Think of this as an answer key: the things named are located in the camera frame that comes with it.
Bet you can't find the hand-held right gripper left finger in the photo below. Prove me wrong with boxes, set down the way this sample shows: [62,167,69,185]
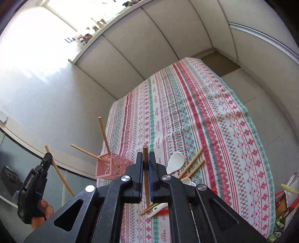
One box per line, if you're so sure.
[23,152,144,243]

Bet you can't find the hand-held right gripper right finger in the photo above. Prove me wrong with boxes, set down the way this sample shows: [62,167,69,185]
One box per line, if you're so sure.
[148,152,267,243]

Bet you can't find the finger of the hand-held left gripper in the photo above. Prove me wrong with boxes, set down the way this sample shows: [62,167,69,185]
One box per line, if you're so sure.
[38,153,53,173]

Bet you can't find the white rice paddle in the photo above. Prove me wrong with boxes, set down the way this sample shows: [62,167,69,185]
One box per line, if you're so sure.
[166,151,186,175]

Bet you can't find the pink plastic basket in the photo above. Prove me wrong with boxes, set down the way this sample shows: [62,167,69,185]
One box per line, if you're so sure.
[95,152,133,181]

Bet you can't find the person's left hand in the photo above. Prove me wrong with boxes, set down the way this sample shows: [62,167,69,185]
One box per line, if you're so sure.
[31,199,56,230]

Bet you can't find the glass sliding door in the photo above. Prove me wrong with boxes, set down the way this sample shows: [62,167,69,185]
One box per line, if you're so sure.
[0,109,99,243]

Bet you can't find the black box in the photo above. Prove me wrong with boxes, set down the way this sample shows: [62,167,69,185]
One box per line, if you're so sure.
[0,166,23,195]

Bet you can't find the red green patterned tablecloth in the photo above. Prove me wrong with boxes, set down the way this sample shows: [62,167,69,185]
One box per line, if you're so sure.
[96,57,277,243]

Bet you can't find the white kitchen cabinet row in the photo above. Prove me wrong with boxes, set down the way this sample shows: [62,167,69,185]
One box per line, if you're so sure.
[68,0,299,152]

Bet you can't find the cardboard box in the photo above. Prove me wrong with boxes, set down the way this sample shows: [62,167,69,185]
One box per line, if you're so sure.
[274,172,299,234]

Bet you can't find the window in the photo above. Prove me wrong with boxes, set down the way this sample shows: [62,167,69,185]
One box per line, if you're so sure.
[45,0,131,32]

